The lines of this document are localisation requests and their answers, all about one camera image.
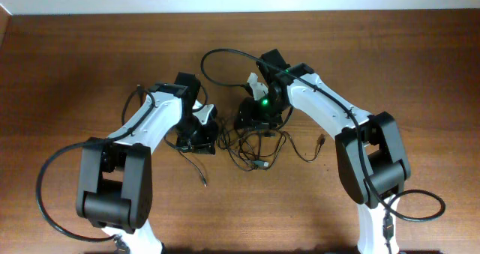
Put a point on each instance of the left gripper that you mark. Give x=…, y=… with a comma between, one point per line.
x=206, y=145

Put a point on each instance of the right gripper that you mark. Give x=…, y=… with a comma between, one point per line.
x=247, y=106

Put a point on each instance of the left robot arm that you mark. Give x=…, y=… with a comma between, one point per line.
x=115, y=178

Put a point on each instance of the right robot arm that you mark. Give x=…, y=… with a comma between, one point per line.
x=372, y=162

